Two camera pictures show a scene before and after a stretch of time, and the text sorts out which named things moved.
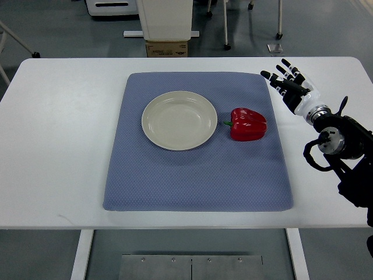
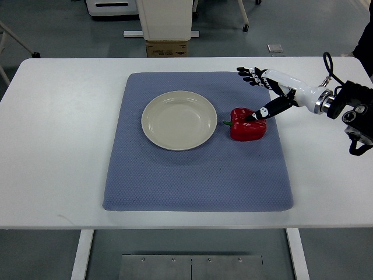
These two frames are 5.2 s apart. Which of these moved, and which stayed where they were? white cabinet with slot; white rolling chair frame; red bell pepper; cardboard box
Moved: white rolling chair frame
Stayed: red bell pepper; white cabinet with slot; cardboard box
